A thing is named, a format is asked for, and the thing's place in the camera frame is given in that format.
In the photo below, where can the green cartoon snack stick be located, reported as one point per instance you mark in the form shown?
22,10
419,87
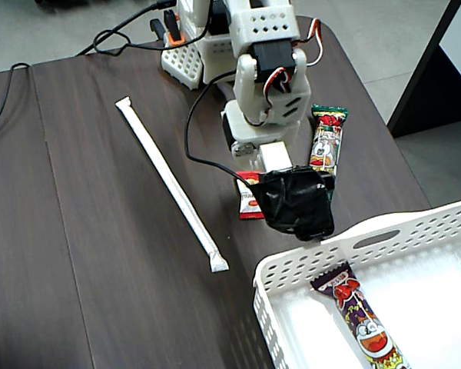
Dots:
328,138

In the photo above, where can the white paper wrapped straw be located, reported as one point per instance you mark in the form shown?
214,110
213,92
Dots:
169,180

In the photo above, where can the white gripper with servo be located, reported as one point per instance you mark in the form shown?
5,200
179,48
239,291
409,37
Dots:
249,131

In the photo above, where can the small red white candy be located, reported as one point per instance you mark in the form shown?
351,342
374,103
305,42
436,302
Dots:
247,200

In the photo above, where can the black cabinet frame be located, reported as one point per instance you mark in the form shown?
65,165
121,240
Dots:
418,88

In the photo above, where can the long purple cartoon snack stick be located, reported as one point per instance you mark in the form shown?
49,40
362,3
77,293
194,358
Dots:
365,326

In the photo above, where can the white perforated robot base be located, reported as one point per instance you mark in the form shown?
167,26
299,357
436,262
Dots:
182,63

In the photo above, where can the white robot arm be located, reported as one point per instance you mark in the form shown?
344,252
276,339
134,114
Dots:
265,27

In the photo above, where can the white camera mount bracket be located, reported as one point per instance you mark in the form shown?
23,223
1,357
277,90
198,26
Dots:
276,155

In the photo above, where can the black taped wrist camera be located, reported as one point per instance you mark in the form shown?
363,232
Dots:
296,203

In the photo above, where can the black orange table clamp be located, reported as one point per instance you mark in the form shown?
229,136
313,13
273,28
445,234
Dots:
172,27

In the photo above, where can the white perforated plastic tray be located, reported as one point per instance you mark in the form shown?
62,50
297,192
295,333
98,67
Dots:
426,230

